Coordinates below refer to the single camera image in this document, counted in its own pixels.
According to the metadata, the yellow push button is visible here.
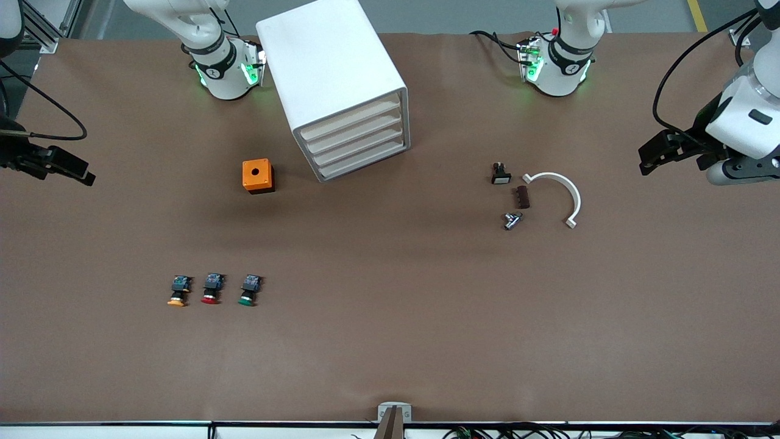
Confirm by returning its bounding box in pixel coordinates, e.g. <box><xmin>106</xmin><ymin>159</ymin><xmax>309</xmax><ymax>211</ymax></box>
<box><xmin>167</xmin><ymin>275</ymin><xmax>193</xmax><ymax>307</ymax></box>

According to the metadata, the white plastic drawer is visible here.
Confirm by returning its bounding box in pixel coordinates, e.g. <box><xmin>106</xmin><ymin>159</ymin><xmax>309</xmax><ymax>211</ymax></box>
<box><xmin>299</xmin><ymin>98</ymin><xmax>403</xmax><ymax>142</ymax></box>
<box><xmin>305</xmin><ymin>110</ymin><xmax>404</xmax><ymax>154</ymax></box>
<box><xmin>317</xmin><ymin>137</ymin><xmax>408</xmax><ymax>180</ymax></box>
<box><xmin>311</xmin><ymin>124</ymin><xmax>406</xmax><ymax>166</ymax></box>

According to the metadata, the red push button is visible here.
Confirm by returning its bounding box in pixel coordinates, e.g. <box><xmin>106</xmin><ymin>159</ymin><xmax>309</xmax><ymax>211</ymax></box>
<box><xmin>200</xmin><ymin>273</ymin><xmax>225</xmax><ymax>305</ymax></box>

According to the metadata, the green push button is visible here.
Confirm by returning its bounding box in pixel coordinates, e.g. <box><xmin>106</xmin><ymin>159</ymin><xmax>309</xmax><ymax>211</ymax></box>
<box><xmin>238</xmin><ymin>274</ymin><xmax>263</xmax><ymax>307</ymax></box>

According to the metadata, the white drawer cabinet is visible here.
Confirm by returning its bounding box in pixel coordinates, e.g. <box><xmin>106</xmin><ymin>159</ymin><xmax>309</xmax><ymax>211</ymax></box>
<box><xmin>256</xmin><ymin>0</ymin><xmax>411</xmax><ymax>183</ymax></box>

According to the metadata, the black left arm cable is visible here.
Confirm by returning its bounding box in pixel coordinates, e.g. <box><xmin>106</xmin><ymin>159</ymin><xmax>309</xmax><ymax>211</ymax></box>
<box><xmin>652</xmin><ymin>9</ymin><xmax>762</xmax><ymax>134</ymax></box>

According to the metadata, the white curved plastic bracket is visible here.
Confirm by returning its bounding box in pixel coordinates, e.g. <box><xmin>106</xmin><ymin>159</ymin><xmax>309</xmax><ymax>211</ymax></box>
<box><xmin>522</xmin><ymin>172</ymin><xmax>583</xmax><ymax>230</ymax></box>

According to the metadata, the aluminium frame profile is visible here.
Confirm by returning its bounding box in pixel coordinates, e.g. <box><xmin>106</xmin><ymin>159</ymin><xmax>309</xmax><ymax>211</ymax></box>
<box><xmin>21</xmin><ymin>0</ymin><xmax>83</xmax><ymax>54</ymax></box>

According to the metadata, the orange button enclosure box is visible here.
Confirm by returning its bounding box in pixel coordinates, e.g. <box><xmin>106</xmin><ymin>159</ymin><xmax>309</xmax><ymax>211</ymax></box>
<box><xmin>242</xmin><ymin>159</ymin><xmax>275</xmax><ymax>195</ymax></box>

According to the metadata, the black left base cable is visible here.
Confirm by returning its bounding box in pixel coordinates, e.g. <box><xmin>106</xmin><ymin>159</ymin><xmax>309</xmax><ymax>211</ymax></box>
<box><xmin>469</xmin><ymin>30</ymin><xmax>526</xmax><ymax>63</ymax></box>

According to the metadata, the black base cable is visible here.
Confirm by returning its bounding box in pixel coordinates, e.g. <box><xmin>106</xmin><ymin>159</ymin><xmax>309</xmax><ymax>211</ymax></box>
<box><xmin>469</xmin><ymin>30</ymin><xmax>526</xmax><ymax>63</ymax></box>
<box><xmin>207</xmin><ymin>0</ymin><xmax>242</xmax><ymax>41</ymax></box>

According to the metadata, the black right base cable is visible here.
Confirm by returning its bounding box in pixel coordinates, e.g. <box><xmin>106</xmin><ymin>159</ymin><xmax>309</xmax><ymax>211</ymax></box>
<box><xmin>207</xmin><ymin>0</ymin><xmax>242</xmax><ymax>41</ymax></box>

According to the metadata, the white table edge rail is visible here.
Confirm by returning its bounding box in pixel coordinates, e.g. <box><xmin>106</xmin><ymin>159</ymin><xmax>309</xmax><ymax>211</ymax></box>
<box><xmin>0</xmin><ymin>422</ymin><xmax>780</xmax><ymax>439</ymax></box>

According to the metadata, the tangled cable bundle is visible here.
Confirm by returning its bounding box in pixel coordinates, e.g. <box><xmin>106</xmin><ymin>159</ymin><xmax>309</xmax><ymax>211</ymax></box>
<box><xmin>442</xmin><ymin>424</ymin><xmax>780</xmax><ymax>439</ymax></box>

